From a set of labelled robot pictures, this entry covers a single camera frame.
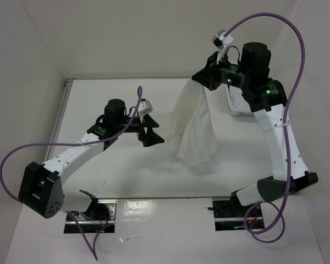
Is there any white plastic basket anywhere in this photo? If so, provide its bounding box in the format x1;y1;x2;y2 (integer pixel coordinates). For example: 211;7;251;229
225;86;253;117

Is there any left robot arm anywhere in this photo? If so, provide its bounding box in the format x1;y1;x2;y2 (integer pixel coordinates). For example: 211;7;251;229
18;99;164;220

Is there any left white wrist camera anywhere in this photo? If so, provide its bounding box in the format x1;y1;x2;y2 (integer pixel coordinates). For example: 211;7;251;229
138;100;153;116

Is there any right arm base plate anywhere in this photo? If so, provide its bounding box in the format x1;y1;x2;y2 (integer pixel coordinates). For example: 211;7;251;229
207;197;265;231

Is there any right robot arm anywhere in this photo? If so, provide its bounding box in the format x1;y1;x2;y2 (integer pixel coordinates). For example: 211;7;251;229
191;42;318;216

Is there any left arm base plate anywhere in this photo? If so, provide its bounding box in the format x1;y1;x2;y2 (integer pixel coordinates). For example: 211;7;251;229
64;199;117;234

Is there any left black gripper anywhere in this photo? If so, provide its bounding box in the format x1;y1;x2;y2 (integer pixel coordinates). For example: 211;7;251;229
115;112;164;147

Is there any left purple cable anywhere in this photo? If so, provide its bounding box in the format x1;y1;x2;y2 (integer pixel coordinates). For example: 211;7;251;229
0;85;144;261

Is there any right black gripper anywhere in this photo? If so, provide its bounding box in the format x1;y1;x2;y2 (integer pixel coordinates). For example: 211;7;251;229
192;49;250;90

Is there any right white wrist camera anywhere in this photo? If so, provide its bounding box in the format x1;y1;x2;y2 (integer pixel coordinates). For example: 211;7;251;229
211;30;234;51

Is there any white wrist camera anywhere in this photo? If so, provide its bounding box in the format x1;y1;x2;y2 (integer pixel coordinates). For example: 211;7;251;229
211;30;234;51
138;100;153;116

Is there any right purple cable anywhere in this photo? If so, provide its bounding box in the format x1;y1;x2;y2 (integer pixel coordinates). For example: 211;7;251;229
221;13;306;244

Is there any purple cable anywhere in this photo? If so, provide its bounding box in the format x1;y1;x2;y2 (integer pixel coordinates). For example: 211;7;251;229
0;85;144;261
221;13;306;244

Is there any cream pleated skirt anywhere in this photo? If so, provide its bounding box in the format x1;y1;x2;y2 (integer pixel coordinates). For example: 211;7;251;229
164;79;218;165

